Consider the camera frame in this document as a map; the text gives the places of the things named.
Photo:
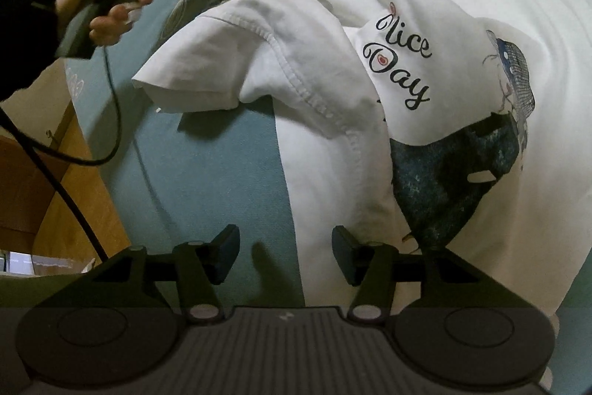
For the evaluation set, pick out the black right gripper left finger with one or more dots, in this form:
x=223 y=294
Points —
x=199 y=267

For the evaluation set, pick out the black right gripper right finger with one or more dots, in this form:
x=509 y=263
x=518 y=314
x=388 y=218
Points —
x=371 y=268

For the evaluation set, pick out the white printed t-shirt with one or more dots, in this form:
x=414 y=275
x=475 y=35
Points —
x=413 y=122

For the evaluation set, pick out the person's left hand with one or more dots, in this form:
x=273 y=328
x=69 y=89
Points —
x=108 y=26

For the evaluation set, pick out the wooden bedside cabinet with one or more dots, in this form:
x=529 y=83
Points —
x=35 y=220

